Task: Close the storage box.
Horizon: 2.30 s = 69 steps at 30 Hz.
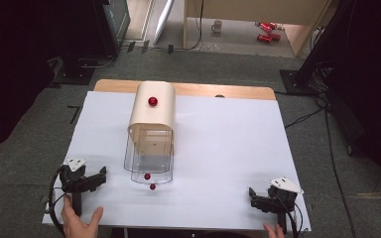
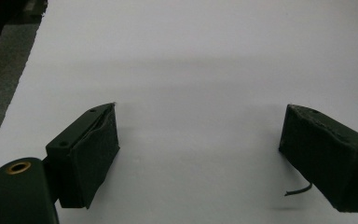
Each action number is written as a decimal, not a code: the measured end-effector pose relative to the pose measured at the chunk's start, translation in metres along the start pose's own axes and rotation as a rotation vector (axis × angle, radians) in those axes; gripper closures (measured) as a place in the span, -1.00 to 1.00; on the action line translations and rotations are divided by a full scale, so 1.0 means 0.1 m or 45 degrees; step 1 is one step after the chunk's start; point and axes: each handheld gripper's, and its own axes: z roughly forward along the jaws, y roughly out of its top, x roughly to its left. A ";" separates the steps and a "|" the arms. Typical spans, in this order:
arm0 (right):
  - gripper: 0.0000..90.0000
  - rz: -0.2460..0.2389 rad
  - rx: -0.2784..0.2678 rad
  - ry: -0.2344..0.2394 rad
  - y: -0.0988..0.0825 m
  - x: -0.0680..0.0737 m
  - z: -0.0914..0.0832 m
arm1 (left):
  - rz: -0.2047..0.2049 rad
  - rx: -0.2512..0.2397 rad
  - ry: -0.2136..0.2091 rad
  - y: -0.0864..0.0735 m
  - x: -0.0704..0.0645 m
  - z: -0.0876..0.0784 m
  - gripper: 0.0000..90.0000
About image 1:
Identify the black metal stand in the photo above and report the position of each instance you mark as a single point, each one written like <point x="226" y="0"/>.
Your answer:
<point x="314" y="56"/>

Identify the light wooden desk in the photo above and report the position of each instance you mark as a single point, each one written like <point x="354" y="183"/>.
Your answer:
<point x="244" y="10"/>

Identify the black tape corner mark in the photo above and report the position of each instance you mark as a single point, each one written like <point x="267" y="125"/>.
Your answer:
<point x="75" y="112"/>

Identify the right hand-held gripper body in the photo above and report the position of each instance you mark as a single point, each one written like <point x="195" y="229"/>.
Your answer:
<point x="281" y="200"/>

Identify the cream cabinet with red knob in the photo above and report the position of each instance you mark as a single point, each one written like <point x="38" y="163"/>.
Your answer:
<point x="152" y="114"/>

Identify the beige mug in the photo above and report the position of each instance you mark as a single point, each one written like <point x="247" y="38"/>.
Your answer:
<point x="217" y="26"/>

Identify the wooden table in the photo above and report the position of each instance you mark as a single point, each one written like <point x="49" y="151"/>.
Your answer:
<point x="195" y="89"/>

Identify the black monitor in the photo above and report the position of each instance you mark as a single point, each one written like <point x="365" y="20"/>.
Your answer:
<point x="114" y="23"/>

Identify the red can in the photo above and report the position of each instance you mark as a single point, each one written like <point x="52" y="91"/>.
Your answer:
<point x="264" y="38"/>
<point x="265" y="27"/>
<point x="273" y="25"/>
<point x="276" y="36"/>

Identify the white leaning board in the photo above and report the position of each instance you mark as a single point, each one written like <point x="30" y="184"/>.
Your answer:
<point x="164" y="21"/>

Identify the person's right hand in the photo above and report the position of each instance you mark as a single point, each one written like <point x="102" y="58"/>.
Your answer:
<point x="274" y="232"/>

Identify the clear drawer with red knob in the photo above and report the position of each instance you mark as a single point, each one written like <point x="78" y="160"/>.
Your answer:
<point x="165" y="180"/>
<point x="145" y="165"/>

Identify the person's left hand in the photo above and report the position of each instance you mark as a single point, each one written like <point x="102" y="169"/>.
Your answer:
<point x="77" y="226"/>

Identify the white table cover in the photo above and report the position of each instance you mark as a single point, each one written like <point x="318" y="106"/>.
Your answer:
<point x="218" y="158"/>

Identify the black stand base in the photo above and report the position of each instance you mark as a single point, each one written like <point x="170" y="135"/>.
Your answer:
<point x="74" y="74"/>

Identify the dark curtain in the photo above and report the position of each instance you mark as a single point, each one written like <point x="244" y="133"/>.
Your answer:
<point x="373" y="99"/>
<point x="10" y="66"/>

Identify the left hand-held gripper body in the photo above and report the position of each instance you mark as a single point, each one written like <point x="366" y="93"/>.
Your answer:
<point x="74" y="180"/>

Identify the black tape strip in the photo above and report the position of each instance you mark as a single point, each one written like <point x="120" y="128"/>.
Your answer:
<point x="131" y="46"/>
<point x="170" y="49"/>

